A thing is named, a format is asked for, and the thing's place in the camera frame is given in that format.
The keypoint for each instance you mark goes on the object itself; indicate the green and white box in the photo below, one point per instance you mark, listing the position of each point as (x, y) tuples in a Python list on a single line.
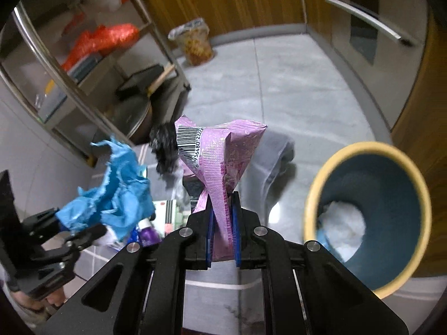
[(171, 216)]

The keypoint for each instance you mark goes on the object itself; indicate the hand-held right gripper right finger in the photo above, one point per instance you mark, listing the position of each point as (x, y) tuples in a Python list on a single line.
[(237, 237)]

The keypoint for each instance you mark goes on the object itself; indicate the large red plastic bag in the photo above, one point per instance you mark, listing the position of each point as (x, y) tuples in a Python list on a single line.
[(101, 40)]

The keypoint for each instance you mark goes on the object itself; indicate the person's left hand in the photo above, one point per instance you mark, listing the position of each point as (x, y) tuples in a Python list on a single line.
[(45, 302)]

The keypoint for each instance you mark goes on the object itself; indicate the blue paper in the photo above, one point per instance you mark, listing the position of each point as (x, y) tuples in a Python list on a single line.
[(118, 188)]

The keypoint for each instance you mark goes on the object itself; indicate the tall wooden cabinet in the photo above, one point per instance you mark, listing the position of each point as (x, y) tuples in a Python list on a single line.
[(426, 118)]

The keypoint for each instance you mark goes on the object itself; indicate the stainless steel oven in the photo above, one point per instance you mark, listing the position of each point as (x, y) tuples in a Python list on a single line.
[(331, 59)]

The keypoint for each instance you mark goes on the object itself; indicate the yellow patterned bin with liner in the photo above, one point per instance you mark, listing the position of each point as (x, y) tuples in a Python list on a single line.
[(195, 43)]

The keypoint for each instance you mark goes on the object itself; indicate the pink foil snack wrapper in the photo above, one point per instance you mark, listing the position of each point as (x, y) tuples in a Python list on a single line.
[(216, 146)]

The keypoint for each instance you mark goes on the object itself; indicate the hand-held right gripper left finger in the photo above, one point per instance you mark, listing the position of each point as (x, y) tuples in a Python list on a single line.
[(210, 240)]

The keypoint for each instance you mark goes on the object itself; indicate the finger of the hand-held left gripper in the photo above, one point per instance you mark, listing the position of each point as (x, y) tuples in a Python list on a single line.
[(38, 221), (87, 235)]

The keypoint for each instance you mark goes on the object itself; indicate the white crumpled tissue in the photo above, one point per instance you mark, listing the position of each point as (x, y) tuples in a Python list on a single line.
[(342, 223)]

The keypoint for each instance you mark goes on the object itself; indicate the black plastic bag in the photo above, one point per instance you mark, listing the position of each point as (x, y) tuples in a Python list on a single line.
[(164, 146)]

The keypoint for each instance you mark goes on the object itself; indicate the stainless steel rack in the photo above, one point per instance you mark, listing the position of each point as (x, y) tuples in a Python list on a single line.
[(45, 62)]

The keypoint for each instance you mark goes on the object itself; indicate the blue bin with yellow rim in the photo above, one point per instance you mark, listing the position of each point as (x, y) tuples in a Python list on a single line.
[(391, 188)]

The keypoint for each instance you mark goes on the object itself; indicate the purple bottle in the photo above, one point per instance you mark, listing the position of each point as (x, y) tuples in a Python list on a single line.
[(148, 233)]

